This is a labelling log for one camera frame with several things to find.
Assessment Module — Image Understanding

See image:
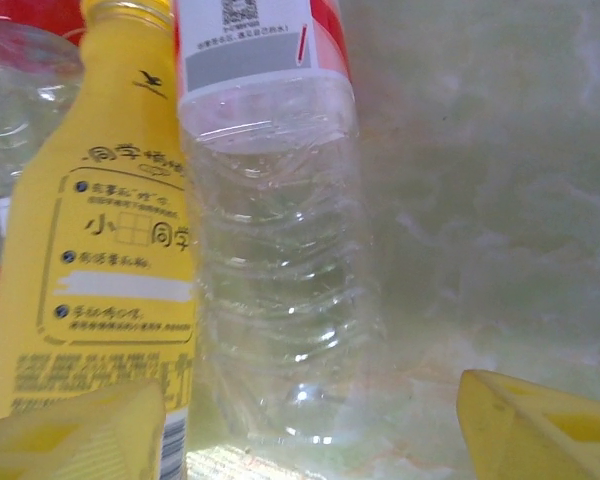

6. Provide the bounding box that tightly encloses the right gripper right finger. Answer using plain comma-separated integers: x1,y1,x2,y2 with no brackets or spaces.
454,368,600,480

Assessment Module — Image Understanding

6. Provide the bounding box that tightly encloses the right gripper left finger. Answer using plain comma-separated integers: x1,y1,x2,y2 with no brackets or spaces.
0,380,167,480

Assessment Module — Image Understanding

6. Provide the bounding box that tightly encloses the yellow plastic bottle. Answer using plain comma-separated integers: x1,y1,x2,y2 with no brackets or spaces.
0,0,199,480

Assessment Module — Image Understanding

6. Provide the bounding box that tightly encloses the clear bottle white-red label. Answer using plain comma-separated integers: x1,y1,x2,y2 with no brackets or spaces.
172,0,389,451

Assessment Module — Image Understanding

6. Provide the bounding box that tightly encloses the bottle with colourful red label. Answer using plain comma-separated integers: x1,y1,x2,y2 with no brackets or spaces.
0,0,87,246

